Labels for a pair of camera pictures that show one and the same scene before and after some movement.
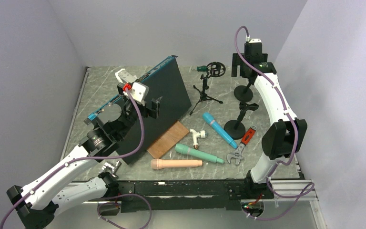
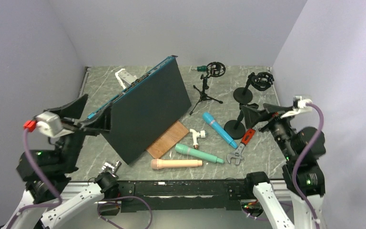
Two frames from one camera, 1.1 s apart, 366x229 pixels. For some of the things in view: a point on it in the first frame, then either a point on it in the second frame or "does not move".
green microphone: [183, 149] does not move
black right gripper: [238, 61] -> [252, 115]
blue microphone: [211, 120] does not move
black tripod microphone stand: [214, 69] does not move
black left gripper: [153, 112] -> [103, 123]
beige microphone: [157, 163] does not move
